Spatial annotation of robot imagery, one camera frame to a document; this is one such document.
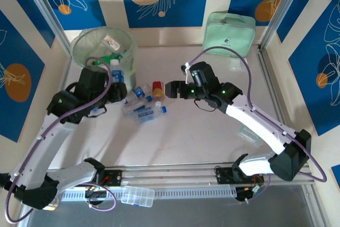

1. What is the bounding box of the red and gold bottle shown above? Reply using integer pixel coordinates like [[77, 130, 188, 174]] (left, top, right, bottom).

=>
[[152, 80, 165, 98]]

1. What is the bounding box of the soda water bottle blue cap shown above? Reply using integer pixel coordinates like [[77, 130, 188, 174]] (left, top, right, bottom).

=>
[[134, 106, 168, 124]]

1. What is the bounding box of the metal mesh waste bin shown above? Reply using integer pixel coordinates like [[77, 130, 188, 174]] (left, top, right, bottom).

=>
[[70, 26, 139, 92]]

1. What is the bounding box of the light blue label bottle white cap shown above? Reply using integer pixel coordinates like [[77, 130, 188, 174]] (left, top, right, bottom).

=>
[[129, 101, 163, 117]]

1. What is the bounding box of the clear bottle blue Pepsi label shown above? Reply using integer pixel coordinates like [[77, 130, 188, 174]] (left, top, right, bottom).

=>
[[124, 85, 151, 105]]

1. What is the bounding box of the clear blue-striped bottle blue cap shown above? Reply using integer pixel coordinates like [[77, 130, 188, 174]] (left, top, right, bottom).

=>
[[122, 95, 154, 112]]

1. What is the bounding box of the flat clear plastic sachet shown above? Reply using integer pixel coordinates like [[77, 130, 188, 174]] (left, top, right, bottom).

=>
[[229, 58, 249, 71]]

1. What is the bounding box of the mint green fabric pouch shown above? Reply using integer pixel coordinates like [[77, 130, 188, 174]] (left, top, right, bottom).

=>
[[201, 11, 257, 58]]

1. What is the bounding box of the crumpled clear plastic packet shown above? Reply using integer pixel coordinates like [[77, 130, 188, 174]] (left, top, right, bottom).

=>
[[237, 127, 262, 148]]

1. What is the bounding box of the clear plastic organizer box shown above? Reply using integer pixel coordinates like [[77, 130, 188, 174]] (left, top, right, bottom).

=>
[[121, 185, 156, 208]]

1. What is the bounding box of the grey metal shelf plate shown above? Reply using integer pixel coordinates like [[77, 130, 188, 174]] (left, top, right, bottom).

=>
[[20, 184, 324, 227]]

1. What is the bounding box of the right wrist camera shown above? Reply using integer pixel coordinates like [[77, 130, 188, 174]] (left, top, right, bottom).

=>
[[181, 62, 193, 84]]

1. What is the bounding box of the aluminium side rail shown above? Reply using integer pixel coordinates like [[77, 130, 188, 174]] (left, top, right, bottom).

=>
[[256, 46, 302, 164], [39, 55, 73, 170]]

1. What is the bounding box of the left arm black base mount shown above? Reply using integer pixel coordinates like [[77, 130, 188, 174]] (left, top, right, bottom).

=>
[[95, 167, 123, 187]]

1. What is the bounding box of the aluminium front rail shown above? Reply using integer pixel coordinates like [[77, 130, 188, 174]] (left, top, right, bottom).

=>
[[25, 162, 316, 188]]

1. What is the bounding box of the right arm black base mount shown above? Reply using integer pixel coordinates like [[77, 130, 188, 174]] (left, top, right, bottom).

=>
[[214, 166, 266, 185]]

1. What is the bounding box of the aluminium frame post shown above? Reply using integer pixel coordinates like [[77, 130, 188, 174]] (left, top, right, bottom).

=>
[[259, 0, 312, 52], [19, 0, 74, 58]]

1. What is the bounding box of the white slotted cable duct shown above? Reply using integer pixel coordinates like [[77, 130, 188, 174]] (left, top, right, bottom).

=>
[[58, 187, 237, 200]]

